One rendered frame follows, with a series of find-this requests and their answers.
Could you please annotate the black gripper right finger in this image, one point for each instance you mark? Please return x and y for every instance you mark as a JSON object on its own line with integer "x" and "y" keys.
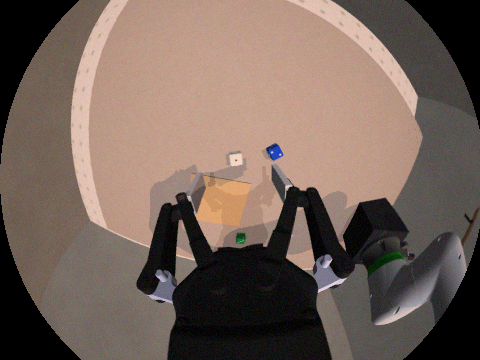
{"x": 333, "y": 263}

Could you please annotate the green die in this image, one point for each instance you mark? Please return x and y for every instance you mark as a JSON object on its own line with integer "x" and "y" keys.
{"x": 240, "y": 238}

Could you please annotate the orange mat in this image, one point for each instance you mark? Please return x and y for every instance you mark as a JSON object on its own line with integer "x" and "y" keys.
{"x": 223, "y": 201}

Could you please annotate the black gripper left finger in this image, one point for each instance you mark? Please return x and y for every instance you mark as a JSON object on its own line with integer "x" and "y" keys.
{"x": 157, "y": 279}

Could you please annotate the blue die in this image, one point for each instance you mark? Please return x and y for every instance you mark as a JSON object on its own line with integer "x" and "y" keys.
{"x": 274, "y": 151}

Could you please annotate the white die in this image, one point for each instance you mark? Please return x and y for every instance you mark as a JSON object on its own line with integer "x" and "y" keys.
{"x": 236, "y": 158}

